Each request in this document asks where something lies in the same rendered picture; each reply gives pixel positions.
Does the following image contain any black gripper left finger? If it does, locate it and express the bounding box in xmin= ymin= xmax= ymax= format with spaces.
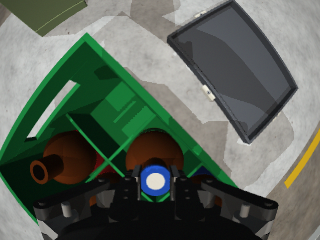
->
xmin=33 ymin=165 xmax=142 ymax=240

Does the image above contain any green crate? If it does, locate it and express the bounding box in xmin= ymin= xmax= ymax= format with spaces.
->
xmin=0 ymin=33 xmax=237 ymax=226

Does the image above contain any brown glass bottle with green label and blue cap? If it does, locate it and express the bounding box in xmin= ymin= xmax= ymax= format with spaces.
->
xmin=125 ymin=128 xmax=184 ymax=196

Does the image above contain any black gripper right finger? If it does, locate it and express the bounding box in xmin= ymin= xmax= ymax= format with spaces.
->
xmin=168 ymin=165 xmax=279 ymax=240

